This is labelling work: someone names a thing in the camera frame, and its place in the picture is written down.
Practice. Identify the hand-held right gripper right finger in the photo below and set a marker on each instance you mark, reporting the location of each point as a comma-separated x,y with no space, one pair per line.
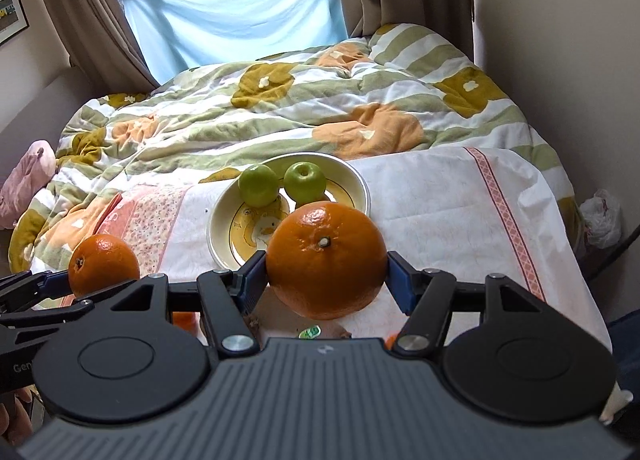
400,282

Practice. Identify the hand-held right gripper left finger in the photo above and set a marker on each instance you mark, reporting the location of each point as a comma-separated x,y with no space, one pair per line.
254,280

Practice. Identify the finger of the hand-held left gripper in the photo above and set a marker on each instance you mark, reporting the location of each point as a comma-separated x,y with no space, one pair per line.
60,311
57,284

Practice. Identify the medium orange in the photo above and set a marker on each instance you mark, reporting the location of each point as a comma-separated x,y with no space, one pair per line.
102,265

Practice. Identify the large orange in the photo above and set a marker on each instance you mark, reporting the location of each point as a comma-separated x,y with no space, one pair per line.
325,260

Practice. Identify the kiwi with green sticker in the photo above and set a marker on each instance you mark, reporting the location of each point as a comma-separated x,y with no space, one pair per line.
310,333

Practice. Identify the cream duck print bowl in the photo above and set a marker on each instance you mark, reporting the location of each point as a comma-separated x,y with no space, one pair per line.
345,180

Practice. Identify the person's left hand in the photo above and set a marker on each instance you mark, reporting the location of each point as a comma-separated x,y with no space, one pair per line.
12,415

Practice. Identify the white pink printed cloth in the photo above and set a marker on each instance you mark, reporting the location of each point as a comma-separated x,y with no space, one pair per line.
450,220

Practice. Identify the green apple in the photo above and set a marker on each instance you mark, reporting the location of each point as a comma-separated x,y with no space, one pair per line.
257,185
305,182

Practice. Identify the pink plush toy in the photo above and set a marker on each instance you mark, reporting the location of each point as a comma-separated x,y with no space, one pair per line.
25,180

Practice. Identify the floral striped blanket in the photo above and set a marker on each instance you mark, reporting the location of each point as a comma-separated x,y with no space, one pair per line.
300,105

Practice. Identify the grey headboard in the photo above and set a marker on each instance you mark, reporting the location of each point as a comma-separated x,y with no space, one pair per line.
40,100

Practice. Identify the white plastic bag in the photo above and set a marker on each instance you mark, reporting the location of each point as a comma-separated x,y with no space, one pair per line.
600,220

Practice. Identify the light blue window cloth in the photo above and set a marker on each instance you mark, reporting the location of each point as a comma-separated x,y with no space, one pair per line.
235,15

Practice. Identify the framed wall poster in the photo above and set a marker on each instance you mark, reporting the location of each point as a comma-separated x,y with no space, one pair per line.
10,0

